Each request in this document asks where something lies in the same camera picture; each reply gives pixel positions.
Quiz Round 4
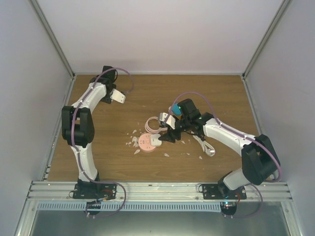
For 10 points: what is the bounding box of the white square charger plug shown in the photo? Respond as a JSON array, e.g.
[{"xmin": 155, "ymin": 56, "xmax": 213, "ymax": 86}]
[{"xmin": 150, "ymin": 134, "xmax": 162, "ymax": 147}]

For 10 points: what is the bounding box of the pink round power socket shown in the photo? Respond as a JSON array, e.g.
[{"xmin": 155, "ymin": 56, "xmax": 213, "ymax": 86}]
[{"xmin": 138, "ymin": 133, "xmax": 156, "ymax": 153}]

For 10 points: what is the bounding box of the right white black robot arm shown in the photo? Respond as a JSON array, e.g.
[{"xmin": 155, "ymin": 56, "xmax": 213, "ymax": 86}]
[{"xmin": 158, "ymin": 99, "xmax": 281, "ymax": 199}]

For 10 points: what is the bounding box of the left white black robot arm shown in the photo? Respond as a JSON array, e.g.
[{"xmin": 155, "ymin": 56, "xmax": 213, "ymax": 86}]
[{"xmin": 62, "ymin": 66, "xmax": 126, "ymax": 199}]

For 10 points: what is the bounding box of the blue plug adapter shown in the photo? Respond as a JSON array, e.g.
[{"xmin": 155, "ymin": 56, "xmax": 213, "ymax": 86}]
[{"xmin": 171, "ymin": 103, "xmax": 181, "ymax": 116}]

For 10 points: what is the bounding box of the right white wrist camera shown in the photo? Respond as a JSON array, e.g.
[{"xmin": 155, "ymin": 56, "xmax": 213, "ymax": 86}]
[{"xmin": 158, "ymin": 113, "xmax": 176, "ymax": 129}]

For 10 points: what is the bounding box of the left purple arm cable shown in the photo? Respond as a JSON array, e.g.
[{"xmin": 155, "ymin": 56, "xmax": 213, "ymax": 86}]
[{"xmin": 70, "ymin": 66, "xmax": 135, "ymax": 184}]

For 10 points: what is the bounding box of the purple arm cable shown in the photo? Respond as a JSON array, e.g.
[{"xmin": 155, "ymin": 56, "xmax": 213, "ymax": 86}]
[
  {"xmin": 70, "ymin": 66, "xmax": 135, "ymax": 184},
  {"xmin": 164, "ymin": 91, "xmax": 282, "ymax": 183}
]

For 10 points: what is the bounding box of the white power strip cable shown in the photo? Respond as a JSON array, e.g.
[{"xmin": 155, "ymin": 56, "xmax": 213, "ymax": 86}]
[{"xmin": 191, "ymin": 134, "xmax": 216, "ymax": 157}]

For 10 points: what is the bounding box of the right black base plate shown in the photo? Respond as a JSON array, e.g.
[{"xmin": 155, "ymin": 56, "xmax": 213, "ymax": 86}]
[{"xmin": 198, "ymin": 183, "xmax": 247, "ymax": 200}]

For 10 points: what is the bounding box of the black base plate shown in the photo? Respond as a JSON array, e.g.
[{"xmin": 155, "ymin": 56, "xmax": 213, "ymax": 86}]
[
  {"xmin": 68, "ymin": 182, "xmax": 117, "ymax": 201},
  {"xmin": 198, "ymin": 183, "xmax": 247, "ymax": 200}
]

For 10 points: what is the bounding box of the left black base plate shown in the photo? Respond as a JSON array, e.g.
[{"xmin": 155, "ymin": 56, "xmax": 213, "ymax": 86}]
[{"xmin": 68, "ymin": 182, "xmax": 117, "ymax": 201}]

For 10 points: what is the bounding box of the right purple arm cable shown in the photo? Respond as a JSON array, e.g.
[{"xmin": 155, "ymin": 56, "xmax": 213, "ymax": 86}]
[{"xmin": 164, "ymin": 91, "xmax": 282, "ymax": 183}]

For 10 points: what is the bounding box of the left aluminium corner post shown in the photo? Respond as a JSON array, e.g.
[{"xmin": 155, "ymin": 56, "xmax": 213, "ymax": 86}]
[{"xmin": 29, "ymin": 0, "xmax": 75, "ymax": 80}]

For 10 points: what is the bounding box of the aluminium corner post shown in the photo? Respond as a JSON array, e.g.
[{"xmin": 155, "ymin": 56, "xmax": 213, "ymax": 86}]
[
  {"xmin": 241, "ymin": 0, "xmax": 292, "ymax": 80},
  {"xmin": 29, "ymin": 0, "xmax": 75, "ymax": 80}
]

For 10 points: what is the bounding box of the aluminium front rail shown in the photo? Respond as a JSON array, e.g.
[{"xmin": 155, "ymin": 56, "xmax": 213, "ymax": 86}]
[{"xmin": 27, "ymin": 181, "xmax": 292, "ymax": 202}]

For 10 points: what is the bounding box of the right aluminium corner post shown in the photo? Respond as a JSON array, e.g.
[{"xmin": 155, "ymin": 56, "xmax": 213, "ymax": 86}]
[{"xmin": 241, "ymin": 0, "xmax": 292, "ymax": 80}]

